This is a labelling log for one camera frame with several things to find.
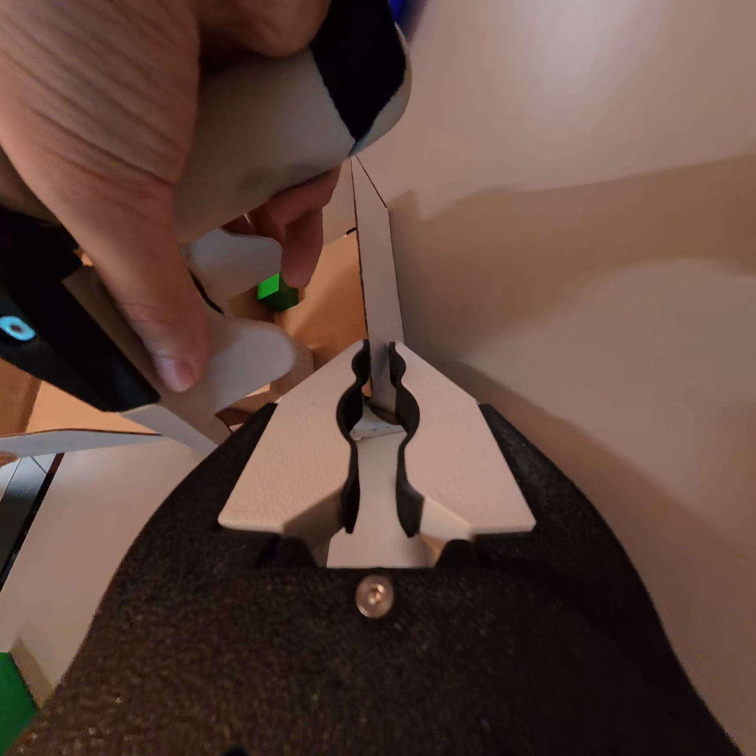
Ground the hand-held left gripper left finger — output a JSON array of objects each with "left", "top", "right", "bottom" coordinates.
[{"left": 218, "top": 339, "right": 373, "bottom": 569}]

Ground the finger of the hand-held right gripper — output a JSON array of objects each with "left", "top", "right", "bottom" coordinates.
[
  {"left": 180, "top": 229, "right": 283, "bottom": 315},
  {"left": 124, "top": 320, "right": 299, "bottom": 457}
]

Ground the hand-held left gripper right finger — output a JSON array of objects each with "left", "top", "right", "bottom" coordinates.
[{"left": 389, "top": 341, "right": 537, "bottom": 567}]

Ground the green block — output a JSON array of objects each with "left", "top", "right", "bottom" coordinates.
[
  {"left": 256, "top": 272, "right": 300, "bottom": 313},
  {"left": 0, "top": 650, "right": 37, "bottom": 755}
]

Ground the white cardboard box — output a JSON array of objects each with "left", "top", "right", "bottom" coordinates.
[{"left": 0, "top": 156, "right": 408, "bottom": 458}]

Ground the person's right hand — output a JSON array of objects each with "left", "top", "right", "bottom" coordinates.
[{"left": 0, "top": 0, "right": 342, "bottom": 393}]

